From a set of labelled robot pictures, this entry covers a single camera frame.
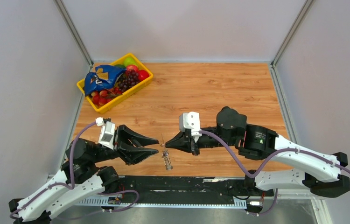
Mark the white slotted cable duct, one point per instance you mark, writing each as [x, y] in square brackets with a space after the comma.
[103, 201]

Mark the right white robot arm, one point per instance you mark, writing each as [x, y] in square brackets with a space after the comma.
[284, 164]

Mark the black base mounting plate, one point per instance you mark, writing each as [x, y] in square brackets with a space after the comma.
[181, 189]

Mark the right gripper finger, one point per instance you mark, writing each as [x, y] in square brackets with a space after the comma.
[179, 136]
[179, 145]

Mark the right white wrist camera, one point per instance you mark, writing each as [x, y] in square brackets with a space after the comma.
[191, 121]

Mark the red cherries pile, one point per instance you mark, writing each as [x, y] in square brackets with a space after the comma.
[101, 98]

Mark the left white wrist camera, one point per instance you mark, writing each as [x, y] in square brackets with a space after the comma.
[107, 132]

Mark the red tomato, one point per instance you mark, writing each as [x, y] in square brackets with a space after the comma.
[142, 75]

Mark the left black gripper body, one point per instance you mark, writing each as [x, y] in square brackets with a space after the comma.
[117, 140]

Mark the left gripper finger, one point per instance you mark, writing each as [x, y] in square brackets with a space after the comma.
[135, 155]
[136, 138]

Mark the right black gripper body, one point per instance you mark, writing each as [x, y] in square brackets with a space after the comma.
[204, 141]

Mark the yellow plastic basket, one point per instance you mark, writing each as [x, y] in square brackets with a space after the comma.
[126, 94]

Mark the green apple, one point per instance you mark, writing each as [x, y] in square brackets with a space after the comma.
[129, 61]

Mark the large keyring with small rings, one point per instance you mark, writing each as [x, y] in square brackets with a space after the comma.
[165, 156]

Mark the purple grape bunch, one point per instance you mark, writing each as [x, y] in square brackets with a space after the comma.
[128, 80]

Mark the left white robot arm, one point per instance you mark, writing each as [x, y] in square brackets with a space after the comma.
[79, 177]

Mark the red apple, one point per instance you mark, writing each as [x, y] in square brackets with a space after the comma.
[132, 68]

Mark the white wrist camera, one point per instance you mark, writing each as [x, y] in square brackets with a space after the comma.
[107, 132]
[191, 121]

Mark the blue chip bag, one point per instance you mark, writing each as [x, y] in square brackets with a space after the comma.
[104, 77]

